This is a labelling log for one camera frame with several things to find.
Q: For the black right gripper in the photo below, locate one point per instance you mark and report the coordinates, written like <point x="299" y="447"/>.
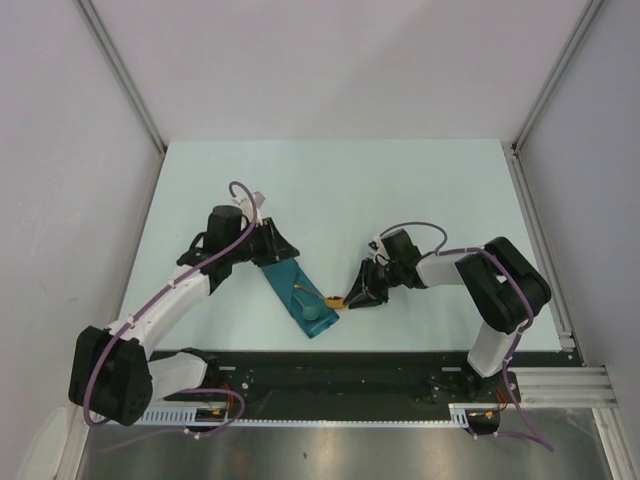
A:
<point x="365" y="292"/>

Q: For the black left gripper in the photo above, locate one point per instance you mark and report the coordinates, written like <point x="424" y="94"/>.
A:
<point x="272" y="241"/>

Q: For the teal satin napkin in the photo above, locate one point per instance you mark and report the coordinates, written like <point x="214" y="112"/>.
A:
<point x="282" y="277"/>

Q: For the gold metal spoon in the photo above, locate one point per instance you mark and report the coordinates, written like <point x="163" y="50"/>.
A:
<point x="333" y="302"/>

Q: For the teal plastic spoon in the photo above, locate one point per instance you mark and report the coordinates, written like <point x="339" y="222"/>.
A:
<point x="306" y="301"/>

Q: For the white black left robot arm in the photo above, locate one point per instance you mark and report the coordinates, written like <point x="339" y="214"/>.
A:
<point x="114" y="377"/>

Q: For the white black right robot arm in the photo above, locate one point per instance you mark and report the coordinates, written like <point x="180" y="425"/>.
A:
<point x="506" y="289"/>

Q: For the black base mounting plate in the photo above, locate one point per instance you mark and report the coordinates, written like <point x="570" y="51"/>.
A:
<point x="361" y="360"/>

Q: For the white slotted cable duct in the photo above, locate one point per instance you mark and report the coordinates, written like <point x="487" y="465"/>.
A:
<point x="185" y="416"/>

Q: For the right aluminium side rail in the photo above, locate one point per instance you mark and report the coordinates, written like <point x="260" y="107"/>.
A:
<point x="542" y="252"/>

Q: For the aluminium front frame rail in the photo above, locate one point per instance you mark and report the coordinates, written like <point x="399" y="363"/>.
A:
<point x="560" y="385"/>

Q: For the left aluminium corner post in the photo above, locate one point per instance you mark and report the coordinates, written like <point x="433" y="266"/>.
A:
<point x="115" y="62"/>

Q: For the aluminium corner post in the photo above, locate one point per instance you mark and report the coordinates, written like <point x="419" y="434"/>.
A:
<point x="115" y="62"/>
<point x="567" y="55"/>

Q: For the right aluminium corner post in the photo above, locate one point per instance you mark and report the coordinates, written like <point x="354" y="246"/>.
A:
<point x="567" y="55"/>

